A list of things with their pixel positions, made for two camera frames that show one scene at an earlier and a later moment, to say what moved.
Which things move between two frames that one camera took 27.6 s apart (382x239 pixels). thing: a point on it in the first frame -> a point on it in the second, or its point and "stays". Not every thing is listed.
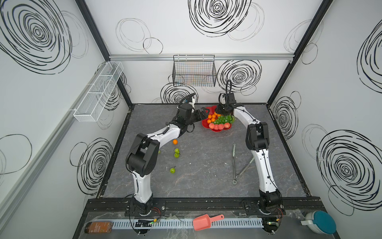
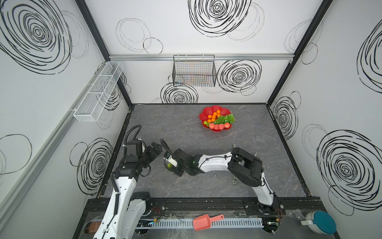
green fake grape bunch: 224,119 stays
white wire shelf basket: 93,103 stays
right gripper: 223,110 -> 177,161
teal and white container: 320,221 stays
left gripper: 201,113 -> 150,154
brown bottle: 98,227 stays
